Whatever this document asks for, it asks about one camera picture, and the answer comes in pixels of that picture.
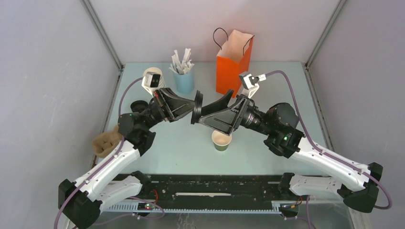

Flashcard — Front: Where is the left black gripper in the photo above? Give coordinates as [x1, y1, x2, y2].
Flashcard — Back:
[142, 88, 200, 131]

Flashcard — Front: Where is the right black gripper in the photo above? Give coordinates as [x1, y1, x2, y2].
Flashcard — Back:
[195, 90, 274, 137]

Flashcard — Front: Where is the brown cardboard cup carrier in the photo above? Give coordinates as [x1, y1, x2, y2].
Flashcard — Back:
[91, 125, 122, 158]

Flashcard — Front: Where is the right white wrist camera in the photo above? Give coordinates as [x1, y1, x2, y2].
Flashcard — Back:
[239, 72, 266, 99]

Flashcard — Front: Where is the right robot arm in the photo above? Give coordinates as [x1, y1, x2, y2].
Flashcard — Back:
[191, 90, 383, 213]

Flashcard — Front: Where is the light blue holder cup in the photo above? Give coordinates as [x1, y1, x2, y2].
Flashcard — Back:
[173, 69, 194, 94]

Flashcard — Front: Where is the black plastic lid stack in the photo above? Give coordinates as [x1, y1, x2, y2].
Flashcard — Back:
[130, 100, 149, 113]

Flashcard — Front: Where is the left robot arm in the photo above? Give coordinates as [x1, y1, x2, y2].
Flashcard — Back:
[53, 88, 195, 229]

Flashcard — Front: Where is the stack of paper cups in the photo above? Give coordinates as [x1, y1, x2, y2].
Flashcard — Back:
[141, 67, 166, 93]

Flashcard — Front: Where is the orange paper bag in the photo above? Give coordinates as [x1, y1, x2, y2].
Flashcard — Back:
[214, 30, 255, 98]

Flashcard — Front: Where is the white stirrer packets bundle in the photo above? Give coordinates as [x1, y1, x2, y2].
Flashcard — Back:
[169, 48, 194, 75]

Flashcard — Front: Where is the green paper coffee cup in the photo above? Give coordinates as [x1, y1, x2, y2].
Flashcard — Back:
[211, 130, 232, 151]

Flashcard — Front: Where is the black metal base rail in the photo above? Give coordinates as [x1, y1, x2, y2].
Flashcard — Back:
[101, 172, 349, 216]

